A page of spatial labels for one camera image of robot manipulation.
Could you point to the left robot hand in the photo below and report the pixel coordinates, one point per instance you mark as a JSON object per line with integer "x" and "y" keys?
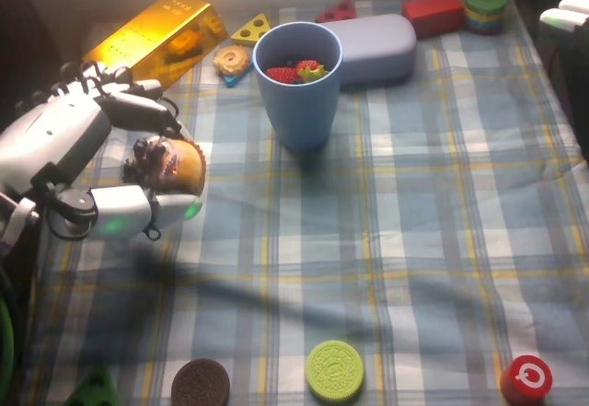
{"x": 55, "y": 134}

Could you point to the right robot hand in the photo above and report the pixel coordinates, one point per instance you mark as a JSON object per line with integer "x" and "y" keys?
{"x": 570, "y": 15}

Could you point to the dark berry topped cupcake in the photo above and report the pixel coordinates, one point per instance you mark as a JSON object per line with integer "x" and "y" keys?
{"x": 186, "y": 166}

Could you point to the strawberry topped cupcake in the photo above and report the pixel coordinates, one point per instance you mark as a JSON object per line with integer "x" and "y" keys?
{"x": 286, "y": 73}

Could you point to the blue plastic cup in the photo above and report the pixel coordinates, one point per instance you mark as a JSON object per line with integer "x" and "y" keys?
{"x": 299, "y": 107}

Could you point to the red rectangular block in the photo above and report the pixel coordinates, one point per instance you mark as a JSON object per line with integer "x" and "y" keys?
{"x": 432, "y": 15}

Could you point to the gold bar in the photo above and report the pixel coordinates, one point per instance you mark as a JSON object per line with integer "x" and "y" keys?
{"x": 161, "y": 33}

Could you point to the blue triangle block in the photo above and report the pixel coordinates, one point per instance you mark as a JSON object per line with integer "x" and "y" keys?
{"x": 231, "y": 80}

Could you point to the swirl butter cookie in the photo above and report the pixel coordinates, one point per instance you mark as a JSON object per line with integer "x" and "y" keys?
{"x": 231, "y": 61}

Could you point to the lilac glasses case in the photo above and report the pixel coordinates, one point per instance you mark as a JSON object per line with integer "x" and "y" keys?
{"x": 382, "y": 51}

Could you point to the yellow triangle block with holes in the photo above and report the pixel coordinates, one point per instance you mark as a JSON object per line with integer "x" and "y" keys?
{"x": 252, "y": 31}

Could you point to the red triangle block with holes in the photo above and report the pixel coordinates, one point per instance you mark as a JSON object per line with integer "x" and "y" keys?
{"x": 338, "y": 11}

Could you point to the green triangle block with holes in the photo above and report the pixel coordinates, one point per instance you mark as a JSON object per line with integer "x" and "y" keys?
{"x": 92, "y": 392}

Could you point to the brown sandwich cookie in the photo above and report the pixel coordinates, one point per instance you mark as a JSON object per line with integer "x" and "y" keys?
{"x": 200, "y": 384}

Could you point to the blue plaid tablecloth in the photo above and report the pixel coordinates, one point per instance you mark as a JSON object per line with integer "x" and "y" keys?
{"x": 322, "y": 249}

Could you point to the green sandwich cookie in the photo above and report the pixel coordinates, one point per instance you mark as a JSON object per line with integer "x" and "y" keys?
{"x": 335, "y": 371}

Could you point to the red cylinder with white symbol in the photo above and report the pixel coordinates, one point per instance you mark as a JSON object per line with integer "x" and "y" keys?
{"x": 524, "y": 380}

